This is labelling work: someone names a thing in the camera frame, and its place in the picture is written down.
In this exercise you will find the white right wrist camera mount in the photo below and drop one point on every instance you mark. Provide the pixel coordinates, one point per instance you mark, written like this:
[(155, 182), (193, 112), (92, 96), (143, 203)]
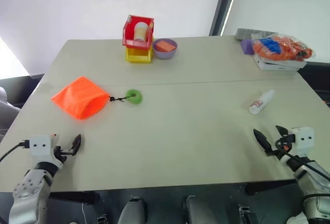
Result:
[(304, 137)]

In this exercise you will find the black low cabinet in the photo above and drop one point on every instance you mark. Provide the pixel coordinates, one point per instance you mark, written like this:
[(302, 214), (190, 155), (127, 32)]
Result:
[(18, 87)]

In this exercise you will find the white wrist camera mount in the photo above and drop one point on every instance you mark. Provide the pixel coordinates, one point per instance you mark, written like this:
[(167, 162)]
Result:
[(40, 145), (304, 137)]

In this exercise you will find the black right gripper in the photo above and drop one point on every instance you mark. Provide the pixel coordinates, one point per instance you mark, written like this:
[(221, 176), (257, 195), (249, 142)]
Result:
[(286, 139)]

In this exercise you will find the dark window frame post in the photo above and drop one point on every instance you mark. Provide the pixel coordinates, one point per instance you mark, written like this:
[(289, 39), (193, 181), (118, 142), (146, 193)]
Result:
[(223, 4)]

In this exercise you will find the red plastic bin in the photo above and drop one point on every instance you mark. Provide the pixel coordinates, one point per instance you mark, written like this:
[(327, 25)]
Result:
[(127, 34)]

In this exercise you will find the purple block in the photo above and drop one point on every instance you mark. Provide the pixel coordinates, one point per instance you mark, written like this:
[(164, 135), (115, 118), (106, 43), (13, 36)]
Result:
[(247, 47)]

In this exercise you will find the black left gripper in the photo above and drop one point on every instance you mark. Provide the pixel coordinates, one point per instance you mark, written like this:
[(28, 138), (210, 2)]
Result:
[(67, 152)]

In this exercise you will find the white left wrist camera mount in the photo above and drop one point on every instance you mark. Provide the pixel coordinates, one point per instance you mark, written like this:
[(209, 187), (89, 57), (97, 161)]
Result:
[(40, 145)]

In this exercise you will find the yellow plastic bin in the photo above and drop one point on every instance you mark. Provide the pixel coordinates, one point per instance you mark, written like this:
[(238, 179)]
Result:
[(136, 55)]

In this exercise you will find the black furniture piece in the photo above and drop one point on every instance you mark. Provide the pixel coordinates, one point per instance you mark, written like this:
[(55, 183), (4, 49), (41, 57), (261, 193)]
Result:
[(317, 82)]

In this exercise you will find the white flat box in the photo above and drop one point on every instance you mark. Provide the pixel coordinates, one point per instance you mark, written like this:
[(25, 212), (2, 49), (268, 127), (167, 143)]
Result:
[(278, 65)]

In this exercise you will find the beige tape roll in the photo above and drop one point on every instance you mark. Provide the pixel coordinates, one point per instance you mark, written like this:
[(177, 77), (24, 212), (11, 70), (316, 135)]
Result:
[(140, 31)]

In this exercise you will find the clear bag of orange items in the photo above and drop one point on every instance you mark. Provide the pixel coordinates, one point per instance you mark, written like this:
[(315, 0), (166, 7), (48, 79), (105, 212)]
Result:
[(288, 51)]

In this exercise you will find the dark rounded grey shape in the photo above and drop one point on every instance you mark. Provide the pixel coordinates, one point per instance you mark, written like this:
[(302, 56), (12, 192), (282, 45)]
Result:
[(203, 211), (131, 212)]

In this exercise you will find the purple bowl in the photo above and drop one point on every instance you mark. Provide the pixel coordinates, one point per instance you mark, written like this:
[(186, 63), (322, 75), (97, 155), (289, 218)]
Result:
[(165, 53)]

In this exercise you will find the white plastic bottle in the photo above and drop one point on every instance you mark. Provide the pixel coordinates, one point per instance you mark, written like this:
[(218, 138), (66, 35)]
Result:
[(261, 102)]

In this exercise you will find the orange block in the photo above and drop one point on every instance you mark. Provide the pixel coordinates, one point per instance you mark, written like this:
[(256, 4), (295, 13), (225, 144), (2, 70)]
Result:
[(165, 46)]

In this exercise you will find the metal buckle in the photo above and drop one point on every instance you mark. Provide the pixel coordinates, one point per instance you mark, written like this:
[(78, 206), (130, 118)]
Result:
[(247, 213), (101, 219)]

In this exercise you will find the blue toothed plastic piece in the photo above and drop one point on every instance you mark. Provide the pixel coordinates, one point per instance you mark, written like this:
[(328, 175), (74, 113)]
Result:
[(270, 46)]

